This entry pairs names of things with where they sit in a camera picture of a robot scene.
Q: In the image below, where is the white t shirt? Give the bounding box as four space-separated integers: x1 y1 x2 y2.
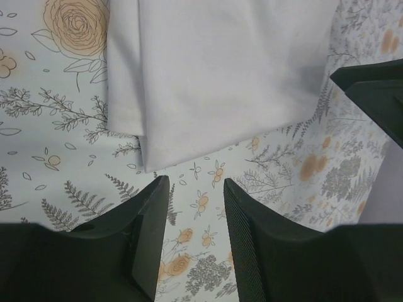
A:
107 1 338 172

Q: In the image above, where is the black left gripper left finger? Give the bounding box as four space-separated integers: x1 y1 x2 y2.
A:
1 176 169 301

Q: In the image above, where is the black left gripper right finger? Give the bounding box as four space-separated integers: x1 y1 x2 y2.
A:
224 179 402 301

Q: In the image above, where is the floral patterned table mat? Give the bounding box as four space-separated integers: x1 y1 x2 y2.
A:
1 1 390 301

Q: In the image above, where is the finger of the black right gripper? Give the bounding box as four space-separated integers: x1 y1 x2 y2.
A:
330 59 402 145

